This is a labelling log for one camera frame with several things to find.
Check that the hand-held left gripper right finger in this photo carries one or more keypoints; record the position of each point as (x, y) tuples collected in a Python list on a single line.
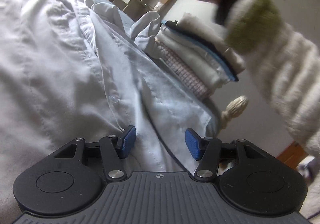
[(193, 143)]

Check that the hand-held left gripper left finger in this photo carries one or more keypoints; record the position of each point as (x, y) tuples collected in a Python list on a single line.
[(128, 141)]

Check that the white shirt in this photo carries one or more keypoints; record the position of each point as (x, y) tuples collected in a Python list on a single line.
[(62, 64)]

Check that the stack of folded clothes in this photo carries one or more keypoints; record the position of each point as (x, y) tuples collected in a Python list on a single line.
[(200, 59)]

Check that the cream bed post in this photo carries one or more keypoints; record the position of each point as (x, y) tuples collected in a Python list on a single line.
[(235, 108)]

